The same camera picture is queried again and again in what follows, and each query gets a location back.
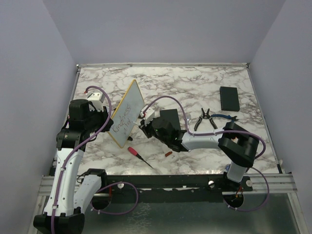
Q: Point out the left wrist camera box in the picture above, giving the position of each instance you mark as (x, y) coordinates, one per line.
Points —
(97, 100)

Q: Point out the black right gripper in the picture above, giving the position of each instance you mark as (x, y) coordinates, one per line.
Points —
(146, 127)

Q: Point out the red handled screwdriver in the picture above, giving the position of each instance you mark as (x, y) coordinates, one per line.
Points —
(136, 154)

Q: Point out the black front mounting rail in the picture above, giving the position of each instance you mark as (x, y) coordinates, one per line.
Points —
(126, 189)

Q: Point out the black flat rectangular pad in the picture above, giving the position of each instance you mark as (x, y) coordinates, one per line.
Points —
(171, 115)

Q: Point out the yellow framed whiteboard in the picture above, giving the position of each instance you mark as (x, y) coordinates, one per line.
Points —
(126, 114)

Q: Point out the black handled pliers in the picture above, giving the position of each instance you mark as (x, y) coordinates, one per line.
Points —
(205, 115)

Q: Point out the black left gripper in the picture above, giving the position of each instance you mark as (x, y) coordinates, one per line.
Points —
(104, 114)

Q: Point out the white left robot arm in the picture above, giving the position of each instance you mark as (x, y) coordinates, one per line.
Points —
(64, 211)

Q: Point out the blue handled pliers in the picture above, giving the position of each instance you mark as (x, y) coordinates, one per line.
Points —
(229, 117)

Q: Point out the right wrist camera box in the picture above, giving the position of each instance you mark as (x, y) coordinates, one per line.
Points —
(147, 114)

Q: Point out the black rectangular box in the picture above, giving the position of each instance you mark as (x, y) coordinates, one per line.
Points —
(229, 99)

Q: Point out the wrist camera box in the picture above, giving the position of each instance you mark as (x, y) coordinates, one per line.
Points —
(97, 100)
(147, 114)

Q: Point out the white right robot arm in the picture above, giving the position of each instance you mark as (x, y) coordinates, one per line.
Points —
(238, 144)

